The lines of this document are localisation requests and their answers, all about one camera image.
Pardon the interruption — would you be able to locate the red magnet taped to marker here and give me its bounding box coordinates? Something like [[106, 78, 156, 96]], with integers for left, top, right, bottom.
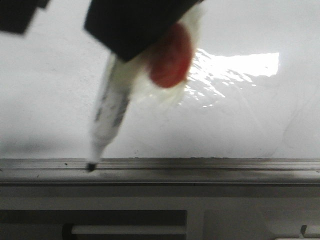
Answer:
[[129, 4, 208, 106]]

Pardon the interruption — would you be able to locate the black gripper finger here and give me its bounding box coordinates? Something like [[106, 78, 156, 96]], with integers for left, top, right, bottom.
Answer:
[[84, 0, 200, 62], [0, 0, 50, 35]]

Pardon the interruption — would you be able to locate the white whiteboard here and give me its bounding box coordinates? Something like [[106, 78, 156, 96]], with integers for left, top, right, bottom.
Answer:
[[0, 0, 320, 159]]

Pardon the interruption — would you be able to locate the white black whiteboard marker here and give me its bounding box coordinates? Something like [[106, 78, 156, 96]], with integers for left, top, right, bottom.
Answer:
[[85, 53, 131, 172]]

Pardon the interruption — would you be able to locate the grey aluminium whiteboard frame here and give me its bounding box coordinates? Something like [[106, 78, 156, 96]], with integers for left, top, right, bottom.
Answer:
[[0, 158, 320, 185]]

